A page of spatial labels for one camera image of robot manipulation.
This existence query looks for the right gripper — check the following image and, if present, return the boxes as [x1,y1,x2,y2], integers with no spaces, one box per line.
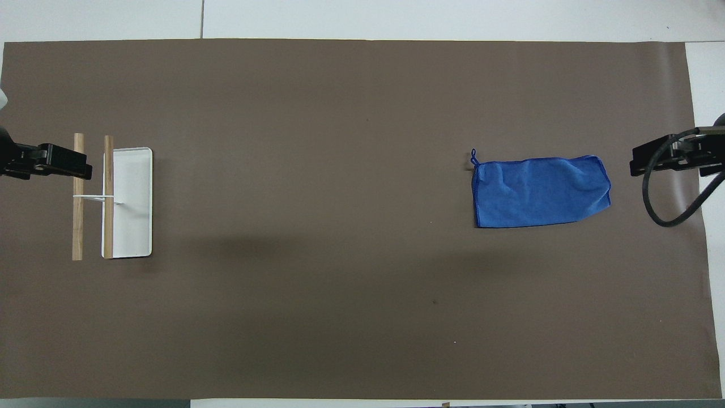
[688,112,725,178]

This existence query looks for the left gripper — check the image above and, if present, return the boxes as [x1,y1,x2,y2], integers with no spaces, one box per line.
[0,125,39,180]

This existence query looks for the white towel rack wooden bars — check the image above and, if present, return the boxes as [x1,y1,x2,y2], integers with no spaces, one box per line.
[72,133,154,261]

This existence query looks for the blue towel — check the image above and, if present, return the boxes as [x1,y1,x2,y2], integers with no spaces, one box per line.
[470,148,613,229]

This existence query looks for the black cable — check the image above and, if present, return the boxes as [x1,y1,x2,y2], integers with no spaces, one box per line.
[642,127,725,228]

